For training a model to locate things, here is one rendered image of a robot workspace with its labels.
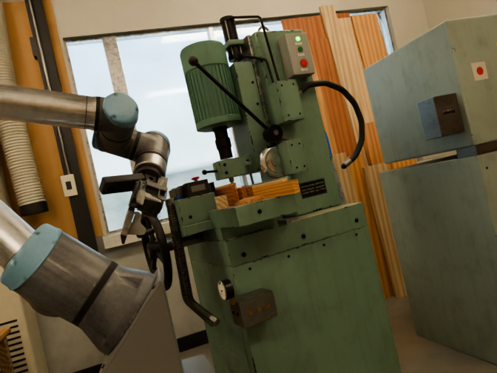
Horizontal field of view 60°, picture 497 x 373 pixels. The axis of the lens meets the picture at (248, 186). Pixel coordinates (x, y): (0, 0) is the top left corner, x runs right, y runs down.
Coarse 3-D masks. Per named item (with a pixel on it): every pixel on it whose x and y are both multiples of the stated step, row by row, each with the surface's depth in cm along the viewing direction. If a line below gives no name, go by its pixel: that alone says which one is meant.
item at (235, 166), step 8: (224, 160) 159; (232, 160) 161; (240, 160) 162; (216, 168) 161; (224, 168) 159; (232, 168) 160; (240, 168) 162; (216, 176) 163; (224, 176) 159; (232, 176) 160
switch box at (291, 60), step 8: (280, 40) 164; (288, 40) 161; (304, 40) 164; (280, 48) 165; (288, 48) 160; (296, 48) 162; (304, 48) 163; (288, 56) 161; (296, 56) 161; (304, 56) 163; (288, 64) 162; (296, 64) 161; (312, 64) 164; (288, 72) 163; (296, 72) 161; (304, 72) 162; (312, 72) 164
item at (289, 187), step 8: (272, 184) 134; (280, 184) 130; (288, 184) 126; (296, 184) 124; (256, 192) 145; (264, 192) 140; (272, 192) 135; (280, 192) 131; (288, 192) 126; (296, 192) 124
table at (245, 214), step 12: (252, 204) 127; (264, 204) 129; (276, 204) 131; (288, 204) 133; (216, 216) 139; (228, 216) 131; (240, 216) 125; (252, 216) 127; (264, 216) 129; (276, 216) 130; (180, 228) 144; (192, 228) 140; (204, 228) 142
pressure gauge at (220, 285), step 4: (220, 280) 130; (224, 280) 130; (228, 280) 130; (220, 284) 130; (224, 284) 128; (228, 284) 128; (220, 288) 131; (224, 288) 127; (228, 288) 128; (232, 288) 128; (220, 292) 132; (224, 292) 129; (228, 292) 128; (232, 292) 128; (220, 296) 132; (224, 296) 129; (228, 296) 128; (232, 296) 129; (224, 300) 129; (232, 300) 130; (232, 304) 130
